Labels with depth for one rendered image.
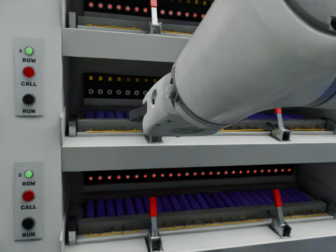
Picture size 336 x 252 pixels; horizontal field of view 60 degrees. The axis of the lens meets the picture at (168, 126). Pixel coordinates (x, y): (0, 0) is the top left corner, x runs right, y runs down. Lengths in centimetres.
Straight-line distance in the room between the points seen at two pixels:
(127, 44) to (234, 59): 37
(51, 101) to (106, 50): 13
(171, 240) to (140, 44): 37
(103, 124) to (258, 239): 38
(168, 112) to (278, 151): 37
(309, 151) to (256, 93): 49
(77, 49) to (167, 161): 25
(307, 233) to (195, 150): 31
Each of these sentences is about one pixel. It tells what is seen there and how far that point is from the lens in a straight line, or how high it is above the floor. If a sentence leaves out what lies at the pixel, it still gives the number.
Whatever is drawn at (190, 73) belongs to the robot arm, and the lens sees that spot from 22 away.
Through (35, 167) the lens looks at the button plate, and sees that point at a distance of 51.
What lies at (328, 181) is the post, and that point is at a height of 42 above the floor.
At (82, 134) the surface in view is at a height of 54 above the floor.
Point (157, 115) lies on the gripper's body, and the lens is 30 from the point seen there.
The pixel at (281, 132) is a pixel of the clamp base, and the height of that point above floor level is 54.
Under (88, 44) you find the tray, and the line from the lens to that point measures 53.
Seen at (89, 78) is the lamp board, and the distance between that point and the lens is 67.
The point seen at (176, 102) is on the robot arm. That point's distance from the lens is 27.
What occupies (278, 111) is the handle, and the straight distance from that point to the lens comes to 65.
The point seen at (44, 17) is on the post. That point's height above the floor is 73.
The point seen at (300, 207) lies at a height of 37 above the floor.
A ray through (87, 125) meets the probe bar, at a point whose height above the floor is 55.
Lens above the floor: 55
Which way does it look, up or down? level
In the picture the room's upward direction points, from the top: straight up
